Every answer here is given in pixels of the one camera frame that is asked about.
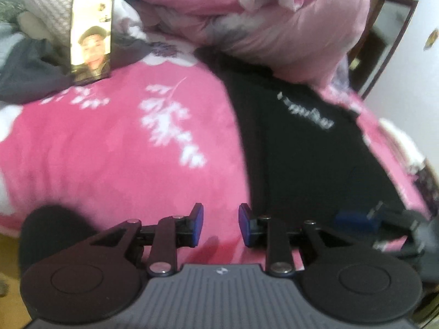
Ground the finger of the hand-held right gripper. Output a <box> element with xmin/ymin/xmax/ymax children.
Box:
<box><xmin>334</xmin><ymin>200</ymin><xmax>412</xmax><ymax>237</ymax></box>

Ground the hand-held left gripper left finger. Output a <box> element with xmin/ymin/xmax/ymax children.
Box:
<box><xmin>90</xmin><ymin>203</ymin><xmax>204</xmax><ymax>277</ymax></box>

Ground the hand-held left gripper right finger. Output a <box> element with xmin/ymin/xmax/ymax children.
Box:
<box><xmin>238</xmin><ymin>203</ymin><xmax>347</xmax><ymax>276</ymax></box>

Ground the black shirt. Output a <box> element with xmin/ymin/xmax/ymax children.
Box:
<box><xmin>195</xmin><ymin>46</ymin><xmax>426</xmax><ymax>275</ymax></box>

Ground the folded white cloth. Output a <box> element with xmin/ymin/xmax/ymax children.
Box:
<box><xmin>379</xmin><ymin>118</ymin><xmax>427</xmax><ymax>170</ymax></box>

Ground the pink floral bed sheet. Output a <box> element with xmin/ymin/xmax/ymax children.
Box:
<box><xmin>0</xmin><ymin>38</ymin><xmax>439</xmax><ymax>271</ymax></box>

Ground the dark framed mirror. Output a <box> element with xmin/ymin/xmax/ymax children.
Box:
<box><xmin>350</xmin><ymin>0</ymin><xmax>420</xmax><ymax>100</ymax></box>

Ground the pink patterned quilt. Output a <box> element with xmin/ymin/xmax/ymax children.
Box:
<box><xmin>113</xmin><ymin>0</ymin><xmax>373</xmax><ymax>84</ymax></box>

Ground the smartphone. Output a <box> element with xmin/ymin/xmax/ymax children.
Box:
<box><xmin>70</xmin><ymin>0</ymin><xmax>115</xmax><ymax>84</ymax></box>

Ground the dark grey cloth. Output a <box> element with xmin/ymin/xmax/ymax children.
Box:
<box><xmin>0</xmin><ymin>38</ymin><xmax>79</xmax><ymax>103</ymax></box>

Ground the white knit cloth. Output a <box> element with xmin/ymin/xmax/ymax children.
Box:
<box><xmin>24</xmin><ymin>0</ymin><xmax>74</xmax><ymax>47</ymax></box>

